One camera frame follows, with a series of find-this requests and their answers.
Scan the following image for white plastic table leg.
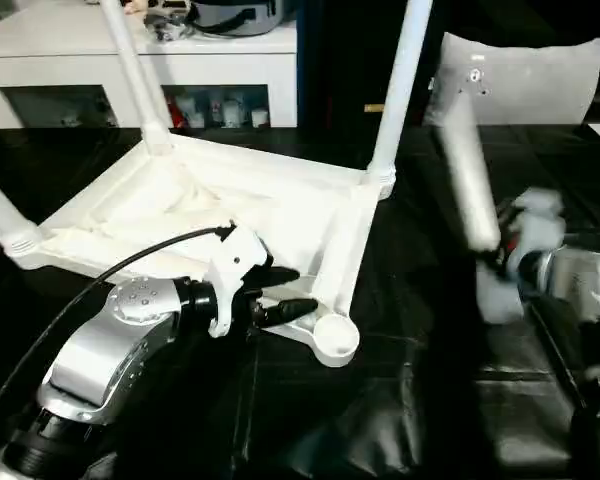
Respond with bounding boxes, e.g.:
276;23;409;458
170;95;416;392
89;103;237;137
0;167;44;259
98;0;174;157
364;0;435;187
438;92;526;322

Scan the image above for dark clutter pile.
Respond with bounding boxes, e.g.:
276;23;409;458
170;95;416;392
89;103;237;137
149;0;192;42

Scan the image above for white cabinet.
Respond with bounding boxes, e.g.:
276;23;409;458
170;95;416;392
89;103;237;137
0;9;299;130

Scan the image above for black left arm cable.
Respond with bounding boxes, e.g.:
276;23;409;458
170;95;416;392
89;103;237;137
0;222;237;437

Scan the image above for black cabinet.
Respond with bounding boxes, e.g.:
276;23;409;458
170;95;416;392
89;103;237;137
294;0;446;129

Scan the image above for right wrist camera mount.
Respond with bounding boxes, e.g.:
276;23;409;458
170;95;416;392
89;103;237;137
509;187;566;281

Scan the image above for black mat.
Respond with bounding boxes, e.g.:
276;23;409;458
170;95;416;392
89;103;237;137
0;122;600;480

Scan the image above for dark bag on cabinet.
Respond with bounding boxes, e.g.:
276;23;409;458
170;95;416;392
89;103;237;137
189;0;297;38

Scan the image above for grey cushion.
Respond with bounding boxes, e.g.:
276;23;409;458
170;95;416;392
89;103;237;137
422;32;600;127

